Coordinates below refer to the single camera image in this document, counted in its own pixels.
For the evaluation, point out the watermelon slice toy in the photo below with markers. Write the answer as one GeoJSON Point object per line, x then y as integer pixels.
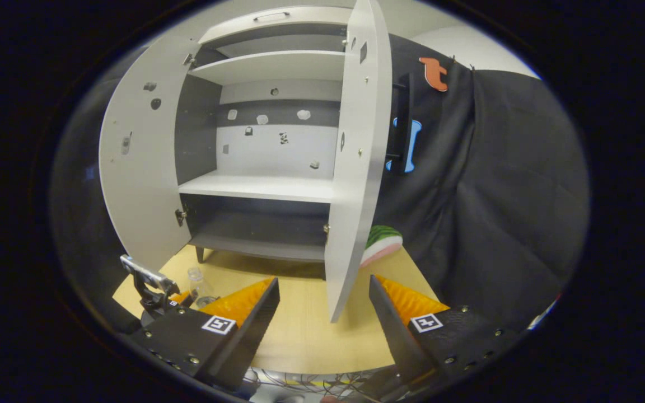
{"type": "Point", "coordinates": [381, 240]}

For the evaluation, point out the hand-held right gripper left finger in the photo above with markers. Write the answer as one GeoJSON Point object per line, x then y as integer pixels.
{"type": "Point", "coordinates": [255, 330]}

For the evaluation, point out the white cabinet door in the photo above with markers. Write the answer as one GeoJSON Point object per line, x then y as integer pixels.
{"type": "Point", "coordinates": [138, 184]}
{"type": "Point", "coordinates": [356, 196]}

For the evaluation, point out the white cabinet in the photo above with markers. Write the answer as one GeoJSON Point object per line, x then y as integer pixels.
{"type": "Point", "coordinates": [261, 187]}

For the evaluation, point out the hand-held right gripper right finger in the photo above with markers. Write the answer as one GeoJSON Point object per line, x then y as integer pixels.
{"type": "Point", "coordinates": [392, 330]}

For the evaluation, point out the round brown coaster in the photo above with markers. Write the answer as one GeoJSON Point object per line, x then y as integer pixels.
{"type": "Point", "coordinates": [211, 301]}

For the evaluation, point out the white cabinet drawer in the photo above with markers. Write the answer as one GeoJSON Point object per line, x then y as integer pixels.
{"type": "Point", "coordinates": [300, 25]}

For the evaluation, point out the clear plastic bottle green label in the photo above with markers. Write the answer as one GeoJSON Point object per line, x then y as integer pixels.
{"type": "Point", "coordinates": [198, 282]}

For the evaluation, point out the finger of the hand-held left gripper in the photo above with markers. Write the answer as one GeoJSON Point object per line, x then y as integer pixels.
{"type": "Point", "coordinates": [183, 298]}

